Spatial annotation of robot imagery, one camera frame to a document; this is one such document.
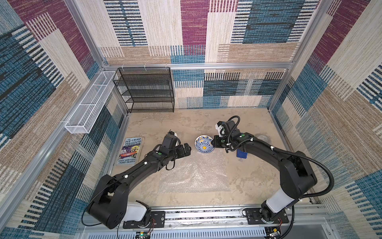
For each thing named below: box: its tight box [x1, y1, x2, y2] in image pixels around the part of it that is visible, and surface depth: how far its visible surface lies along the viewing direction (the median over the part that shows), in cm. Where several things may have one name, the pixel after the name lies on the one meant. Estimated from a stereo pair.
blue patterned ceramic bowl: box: [193, 134, 215, 154], surface depth 91 cm
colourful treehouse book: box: [118, 136, 142, 165], surface depth 98 cm
